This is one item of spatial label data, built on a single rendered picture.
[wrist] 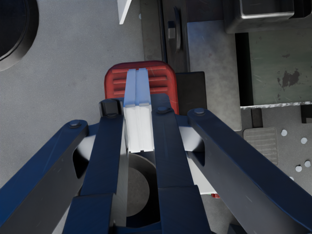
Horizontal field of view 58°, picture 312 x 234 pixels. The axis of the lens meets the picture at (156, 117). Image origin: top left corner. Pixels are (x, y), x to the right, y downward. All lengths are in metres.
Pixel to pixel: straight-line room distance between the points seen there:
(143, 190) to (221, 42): 0.74
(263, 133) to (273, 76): 0.53
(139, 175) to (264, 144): 0.43
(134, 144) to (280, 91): 0.26
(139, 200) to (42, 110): 0.46
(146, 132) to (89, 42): 0.90
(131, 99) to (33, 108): 0.92
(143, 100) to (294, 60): 0.27
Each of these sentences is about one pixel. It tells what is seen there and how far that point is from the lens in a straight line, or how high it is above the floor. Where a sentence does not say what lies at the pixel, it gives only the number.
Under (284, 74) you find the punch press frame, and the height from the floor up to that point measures 0.64.
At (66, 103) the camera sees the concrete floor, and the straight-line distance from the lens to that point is 1.03.
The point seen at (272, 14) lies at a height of 0.70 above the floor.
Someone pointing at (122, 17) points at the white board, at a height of 0.06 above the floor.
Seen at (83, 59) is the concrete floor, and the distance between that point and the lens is 1.03.
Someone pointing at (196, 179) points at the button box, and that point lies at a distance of 0.38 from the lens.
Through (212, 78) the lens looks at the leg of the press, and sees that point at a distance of 0.36.
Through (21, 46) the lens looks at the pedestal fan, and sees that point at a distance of 1.08.
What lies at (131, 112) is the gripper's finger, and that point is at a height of 0.84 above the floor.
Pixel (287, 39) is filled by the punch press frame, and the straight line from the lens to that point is 0.40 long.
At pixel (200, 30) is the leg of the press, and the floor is 0.64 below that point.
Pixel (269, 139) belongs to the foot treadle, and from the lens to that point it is 0.90.
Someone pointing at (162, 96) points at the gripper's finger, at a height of 0.81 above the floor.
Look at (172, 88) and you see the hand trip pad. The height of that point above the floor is 0.76.
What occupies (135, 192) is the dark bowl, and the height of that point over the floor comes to 0.00.
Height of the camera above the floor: 0.99
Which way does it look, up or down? 88 degrees down
